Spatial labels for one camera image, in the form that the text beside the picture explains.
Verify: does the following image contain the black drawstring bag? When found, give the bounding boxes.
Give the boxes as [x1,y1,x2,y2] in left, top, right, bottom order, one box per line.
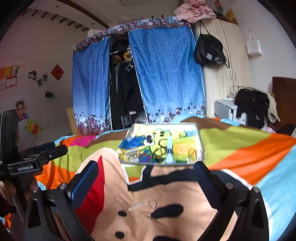
[194,20,230,68]

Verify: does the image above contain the cartoon character wall poster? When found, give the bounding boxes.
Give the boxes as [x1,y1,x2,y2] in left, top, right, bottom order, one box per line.
[16,99,28,121]

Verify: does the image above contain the pile of black clothes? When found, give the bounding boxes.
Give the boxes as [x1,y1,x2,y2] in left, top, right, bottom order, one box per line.
[234,88,269,129]

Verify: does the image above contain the silver cartoon tray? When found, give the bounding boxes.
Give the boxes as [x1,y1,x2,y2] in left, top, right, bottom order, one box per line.
[117,123,205,166]

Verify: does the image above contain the red diamond wall decoration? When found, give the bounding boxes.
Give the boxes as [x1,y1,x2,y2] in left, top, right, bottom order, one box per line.
[51,64,64,81]

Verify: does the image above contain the brown wooden headboard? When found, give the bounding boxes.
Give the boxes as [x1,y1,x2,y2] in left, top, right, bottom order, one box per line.
[269,77,296,133]

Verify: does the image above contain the small clear bead bracelet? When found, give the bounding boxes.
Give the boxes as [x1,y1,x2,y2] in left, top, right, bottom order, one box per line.
[127,201,144,212]

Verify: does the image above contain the pink clothes on wardrobe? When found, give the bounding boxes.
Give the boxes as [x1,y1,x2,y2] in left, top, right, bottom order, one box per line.
[174,0,216,24]

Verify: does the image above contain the colourful cartoon bedspread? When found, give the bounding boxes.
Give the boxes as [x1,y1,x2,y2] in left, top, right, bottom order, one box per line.
[37,117,295,240]

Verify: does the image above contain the dark hanging clothes in wardrobe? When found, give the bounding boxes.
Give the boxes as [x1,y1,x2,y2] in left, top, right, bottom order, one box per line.
[109,34,147,130]

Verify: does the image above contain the white bedside cabinet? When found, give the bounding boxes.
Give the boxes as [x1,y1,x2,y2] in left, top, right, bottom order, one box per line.
[214,98,247,125]

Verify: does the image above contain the white paper bag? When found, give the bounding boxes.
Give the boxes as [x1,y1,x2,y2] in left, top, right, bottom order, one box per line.
[246,31,262,56]

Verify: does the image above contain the beige wooden wardrobe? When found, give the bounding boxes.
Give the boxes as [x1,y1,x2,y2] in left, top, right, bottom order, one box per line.
[191,19,251,118]

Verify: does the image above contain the person's left hand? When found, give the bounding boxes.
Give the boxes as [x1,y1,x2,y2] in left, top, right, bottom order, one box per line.
[0,177,38,206]

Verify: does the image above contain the yellow sun wall sticker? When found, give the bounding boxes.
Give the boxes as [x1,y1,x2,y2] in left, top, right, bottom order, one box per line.
[24,118,43,138]

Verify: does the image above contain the blue dotted fabric wardrobe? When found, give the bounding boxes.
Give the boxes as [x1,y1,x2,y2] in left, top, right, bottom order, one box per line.
[72,16,206,135]

